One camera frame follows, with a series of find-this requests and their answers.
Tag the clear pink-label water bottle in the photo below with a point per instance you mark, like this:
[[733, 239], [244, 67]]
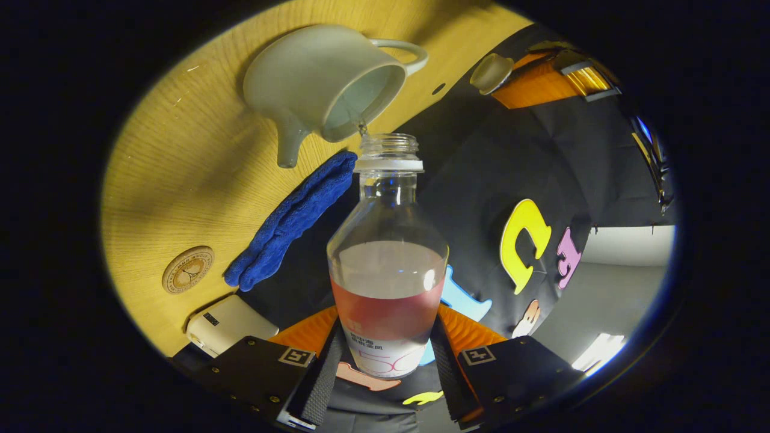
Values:
[[388, 288]]

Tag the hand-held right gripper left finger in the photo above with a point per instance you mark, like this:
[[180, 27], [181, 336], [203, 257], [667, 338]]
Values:
[[322, 385]]

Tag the white ceramic teacup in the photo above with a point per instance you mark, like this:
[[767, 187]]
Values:
[[313, 78]]

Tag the round wooden coaster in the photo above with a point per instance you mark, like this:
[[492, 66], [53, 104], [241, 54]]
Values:
[[187, 270]]

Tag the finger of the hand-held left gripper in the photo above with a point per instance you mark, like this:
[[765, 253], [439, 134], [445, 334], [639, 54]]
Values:
[[550, 48], [541, 84]]

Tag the white toaster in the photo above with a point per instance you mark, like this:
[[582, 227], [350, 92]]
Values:
[[234, 325]]

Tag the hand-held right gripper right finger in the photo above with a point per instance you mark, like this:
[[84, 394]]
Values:
[[448, 379]]

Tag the blue towel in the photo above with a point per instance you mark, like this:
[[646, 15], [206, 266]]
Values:
[[289, 222]]

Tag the long ceiling light panel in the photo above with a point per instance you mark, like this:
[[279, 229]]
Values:
[[598, 352]]

